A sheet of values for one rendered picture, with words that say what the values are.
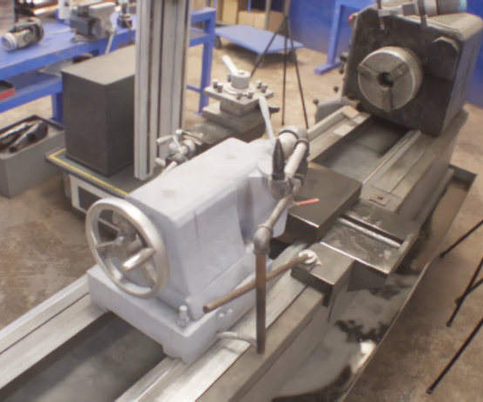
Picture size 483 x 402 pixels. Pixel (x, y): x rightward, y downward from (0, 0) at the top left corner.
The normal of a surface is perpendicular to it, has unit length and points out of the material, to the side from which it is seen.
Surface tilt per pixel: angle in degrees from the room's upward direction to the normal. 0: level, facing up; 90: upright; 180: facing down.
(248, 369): 0
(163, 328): 90
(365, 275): 90
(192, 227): 82
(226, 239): 70
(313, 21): 90
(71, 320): 0
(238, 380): 0
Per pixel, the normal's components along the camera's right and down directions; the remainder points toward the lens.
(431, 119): -0.57, 0.39
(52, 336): 0.09, -0.84
